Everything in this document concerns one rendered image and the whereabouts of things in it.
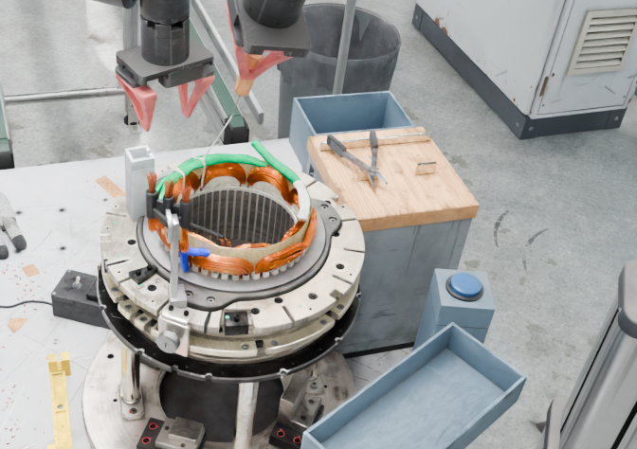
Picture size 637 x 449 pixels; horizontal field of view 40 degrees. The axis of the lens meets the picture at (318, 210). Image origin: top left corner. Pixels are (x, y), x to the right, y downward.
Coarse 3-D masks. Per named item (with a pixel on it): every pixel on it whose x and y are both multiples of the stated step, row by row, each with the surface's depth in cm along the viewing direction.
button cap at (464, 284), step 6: (456, 276) 113; (462, 276) 113; (468, 276) 113; (474, 276) 113; (450, 282) 112; (456, 282) 112; (462, 282) 112; (468, 282) 112; (474, 282) 112; (480, 282) 112; (456, 288) 111; (462, 288) 111; (468, 288) 111; (474, 288) 111; (480, 288) 111; (462, 294) 111; (468, 294) 110; (474, 294) 111
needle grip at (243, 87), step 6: (252, 54) 89; (246, 60) 89; (252, 60) 89; (258, 60) 89; (252, 66) 90; (240, 84) 92; (246, 84) 92; (252, 84) 93; (240, 90) 93; (246, 90) 93
